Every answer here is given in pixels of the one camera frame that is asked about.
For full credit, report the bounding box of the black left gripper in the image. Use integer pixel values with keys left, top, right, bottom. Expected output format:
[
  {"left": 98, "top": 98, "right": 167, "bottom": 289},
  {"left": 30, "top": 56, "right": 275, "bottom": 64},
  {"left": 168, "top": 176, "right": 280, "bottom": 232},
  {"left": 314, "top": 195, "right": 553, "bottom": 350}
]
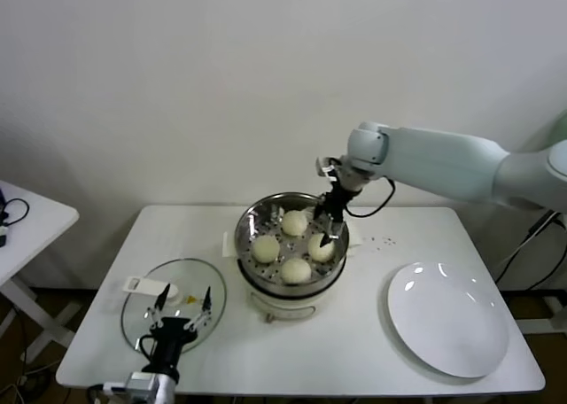
[{"left": 140, "top": 282, "right": 213, "bottom": 373}]

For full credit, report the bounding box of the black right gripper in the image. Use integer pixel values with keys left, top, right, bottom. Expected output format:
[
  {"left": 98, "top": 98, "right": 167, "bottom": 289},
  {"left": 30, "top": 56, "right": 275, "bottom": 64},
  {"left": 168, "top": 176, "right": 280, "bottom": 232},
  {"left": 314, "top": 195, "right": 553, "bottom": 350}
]
[{"left": 310, "top": 183, "right": 359, "bottom": 250}]

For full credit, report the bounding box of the white steamed baozi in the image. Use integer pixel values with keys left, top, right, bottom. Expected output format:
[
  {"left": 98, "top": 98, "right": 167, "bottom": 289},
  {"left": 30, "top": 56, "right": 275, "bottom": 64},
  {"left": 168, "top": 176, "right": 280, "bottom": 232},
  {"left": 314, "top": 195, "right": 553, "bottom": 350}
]
[
  {"left": 281, "top": 257, "right": 313, "bottom": 286},
  {"left": 307, "top": 233, "right": 336, "bottom": 263},
  {"left": 281, "top": 209, "right": 309, "bottom": 237},
  {"left": 251, "top": 236, "right": 282, "bottom": 265}
]

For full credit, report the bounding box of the stainless steel steamer basket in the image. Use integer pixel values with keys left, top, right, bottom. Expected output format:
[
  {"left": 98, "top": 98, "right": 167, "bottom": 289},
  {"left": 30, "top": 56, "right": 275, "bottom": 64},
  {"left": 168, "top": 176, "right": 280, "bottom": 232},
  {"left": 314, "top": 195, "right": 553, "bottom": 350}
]
[{"left": 221, "top": 192, "right": 365, "bottom": 299}]

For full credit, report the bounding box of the white electric cooker base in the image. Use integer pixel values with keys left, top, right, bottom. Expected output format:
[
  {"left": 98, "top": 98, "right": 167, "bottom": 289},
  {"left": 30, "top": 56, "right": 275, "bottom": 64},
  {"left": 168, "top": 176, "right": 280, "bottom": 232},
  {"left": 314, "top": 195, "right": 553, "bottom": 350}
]
[{"left": 222, "top": 239, "right": 362, "bottom": 324}]

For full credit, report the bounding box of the white round plate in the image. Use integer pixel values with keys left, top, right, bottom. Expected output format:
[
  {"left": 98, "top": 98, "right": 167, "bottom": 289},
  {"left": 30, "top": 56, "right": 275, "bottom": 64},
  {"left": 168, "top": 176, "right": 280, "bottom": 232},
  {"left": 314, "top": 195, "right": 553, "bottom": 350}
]
[{"left": 386, "top": 261, "right": 510, "bottom": 378}]

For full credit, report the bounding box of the white side table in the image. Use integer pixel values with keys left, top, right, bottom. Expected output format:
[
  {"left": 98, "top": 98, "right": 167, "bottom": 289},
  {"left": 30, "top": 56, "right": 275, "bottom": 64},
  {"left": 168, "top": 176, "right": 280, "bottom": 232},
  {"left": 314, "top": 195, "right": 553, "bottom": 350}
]
[{"left": 0, "top": 180, "right": 82, "bottom": 350}]

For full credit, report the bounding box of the pale green appliance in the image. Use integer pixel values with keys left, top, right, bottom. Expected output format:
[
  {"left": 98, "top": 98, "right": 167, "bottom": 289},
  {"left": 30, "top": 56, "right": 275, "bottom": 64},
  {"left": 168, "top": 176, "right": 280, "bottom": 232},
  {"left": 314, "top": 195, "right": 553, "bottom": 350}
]
[{"left": 540, "top": 110, "right": 567, "bottom": 151}]

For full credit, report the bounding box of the glass lid with white handle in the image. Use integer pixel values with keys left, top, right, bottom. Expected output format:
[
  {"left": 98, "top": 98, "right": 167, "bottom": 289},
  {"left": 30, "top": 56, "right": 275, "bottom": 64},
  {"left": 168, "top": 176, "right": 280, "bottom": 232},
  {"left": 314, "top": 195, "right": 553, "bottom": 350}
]
[{"left": 120, "top": 257, "right": 228, "bottom": 357}]

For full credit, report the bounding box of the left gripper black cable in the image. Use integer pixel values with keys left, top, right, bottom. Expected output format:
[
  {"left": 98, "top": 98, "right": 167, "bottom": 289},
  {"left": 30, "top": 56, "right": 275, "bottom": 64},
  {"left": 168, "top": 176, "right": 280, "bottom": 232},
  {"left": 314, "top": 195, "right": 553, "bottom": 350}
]
[{"left": 134, "top": 335, "right": 157, "bottom": 361}]

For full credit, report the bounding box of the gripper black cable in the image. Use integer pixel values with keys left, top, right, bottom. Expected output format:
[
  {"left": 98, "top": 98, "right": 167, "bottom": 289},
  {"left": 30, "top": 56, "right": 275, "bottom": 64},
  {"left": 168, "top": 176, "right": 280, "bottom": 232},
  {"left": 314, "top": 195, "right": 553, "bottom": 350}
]
[
  {"left": 343, "top": 176, "right": 397, "bottom": 218},
  {"left": 134, "top": 335, "right": 157, "bottom": 361}
]

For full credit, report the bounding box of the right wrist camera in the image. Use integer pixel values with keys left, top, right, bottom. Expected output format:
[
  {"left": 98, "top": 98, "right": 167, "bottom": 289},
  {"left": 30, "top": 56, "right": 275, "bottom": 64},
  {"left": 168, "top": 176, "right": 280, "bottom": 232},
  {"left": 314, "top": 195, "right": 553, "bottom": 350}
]
[{"left": 315, "top": 155, "right": 341, "bottom": 184}]

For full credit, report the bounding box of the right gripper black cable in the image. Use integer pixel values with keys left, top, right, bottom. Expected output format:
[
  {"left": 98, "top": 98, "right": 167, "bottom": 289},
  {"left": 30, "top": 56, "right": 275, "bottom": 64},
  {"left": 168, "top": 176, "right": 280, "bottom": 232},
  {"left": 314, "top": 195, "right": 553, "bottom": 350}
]
[{"left": 343, "top": 176, "right": 397, "bottom": 218}]

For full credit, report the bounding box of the black looped cable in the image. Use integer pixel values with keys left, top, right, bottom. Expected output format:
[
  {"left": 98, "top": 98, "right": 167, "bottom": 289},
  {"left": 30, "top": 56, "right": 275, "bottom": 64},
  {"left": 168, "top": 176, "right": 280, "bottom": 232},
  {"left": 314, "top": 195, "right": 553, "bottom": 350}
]
[{"left": 2, "top": 198, "right": 31, "bottom": 228}]

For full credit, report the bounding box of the thin white cable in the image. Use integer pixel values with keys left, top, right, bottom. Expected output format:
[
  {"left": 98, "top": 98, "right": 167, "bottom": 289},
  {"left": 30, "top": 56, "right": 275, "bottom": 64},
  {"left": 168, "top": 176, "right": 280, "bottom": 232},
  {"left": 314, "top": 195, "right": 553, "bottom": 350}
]
[{"left": 493, "top": 215, "right": 567, "bottom": 281}]

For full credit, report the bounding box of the black power cable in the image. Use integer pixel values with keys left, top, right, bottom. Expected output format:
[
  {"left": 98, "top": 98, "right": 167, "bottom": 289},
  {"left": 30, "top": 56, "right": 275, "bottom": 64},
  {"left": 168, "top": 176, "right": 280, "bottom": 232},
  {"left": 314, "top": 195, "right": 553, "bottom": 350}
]
[{"left": 492, "top": 208, "right": 567, "bottom": 292}]

